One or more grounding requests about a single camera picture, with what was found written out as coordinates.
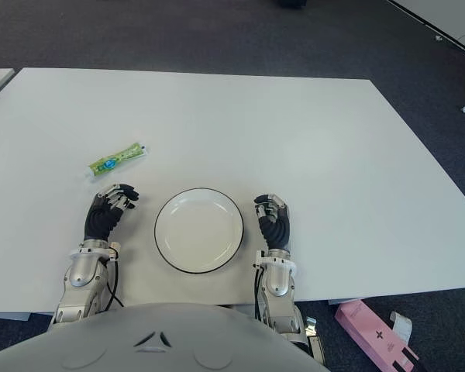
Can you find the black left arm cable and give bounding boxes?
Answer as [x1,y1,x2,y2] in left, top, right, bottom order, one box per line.
[99,247,126,312]

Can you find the white paper tag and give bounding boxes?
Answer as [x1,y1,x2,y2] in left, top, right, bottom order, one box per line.
[388,311,414,346]

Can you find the white plate with black rim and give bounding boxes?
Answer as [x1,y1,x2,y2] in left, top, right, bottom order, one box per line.
[153,188,245,276]

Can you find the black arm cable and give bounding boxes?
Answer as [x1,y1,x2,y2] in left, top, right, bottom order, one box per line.
[253,266,267,323]
[99,247,126,312]

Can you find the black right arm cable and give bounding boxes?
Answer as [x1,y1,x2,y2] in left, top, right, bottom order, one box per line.
[253,266,267,323]

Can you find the pink cardboard box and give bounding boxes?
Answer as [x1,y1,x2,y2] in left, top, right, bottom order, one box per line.
[334,300,421,372]

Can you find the green snack packet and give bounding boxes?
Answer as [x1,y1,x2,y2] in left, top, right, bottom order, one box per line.
[85,142,148,181]

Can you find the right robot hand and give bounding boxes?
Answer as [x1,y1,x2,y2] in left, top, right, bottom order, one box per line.
[253,192,292,253]

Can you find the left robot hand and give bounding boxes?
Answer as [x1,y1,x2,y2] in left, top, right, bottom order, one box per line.
[83,183,141,243]

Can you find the grey robot torso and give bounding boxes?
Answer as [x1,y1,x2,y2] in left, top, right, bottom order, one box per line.
[0,303,331,372]

